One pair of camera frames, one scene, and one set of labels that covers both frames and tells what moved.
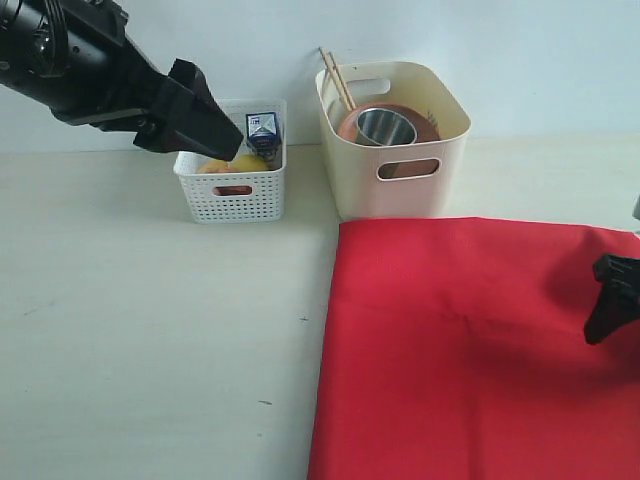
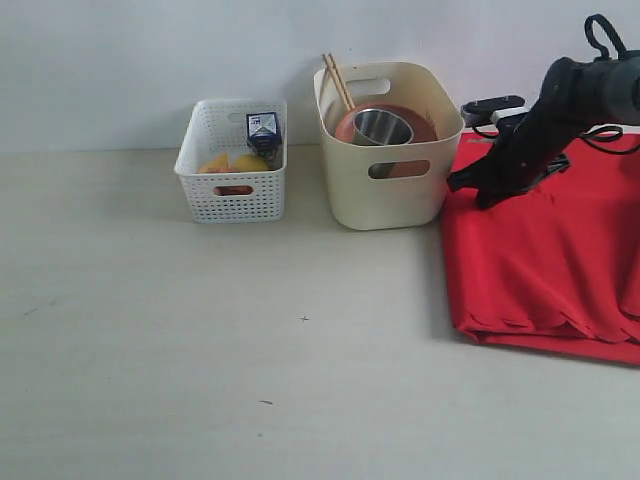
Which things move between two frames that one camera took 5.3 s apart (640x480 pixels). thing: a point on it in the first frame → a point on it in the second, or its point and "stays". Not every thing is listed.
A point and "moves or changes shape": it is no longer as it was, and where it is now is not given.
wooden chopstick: (343, 82) stays
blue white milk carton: (262, 137) stays
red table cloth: (455, 349) moves or changes shape
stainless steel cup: (382, 127) stays
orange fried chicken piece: (216, 165) stays
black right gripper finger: (618, 303) → (523, 153)
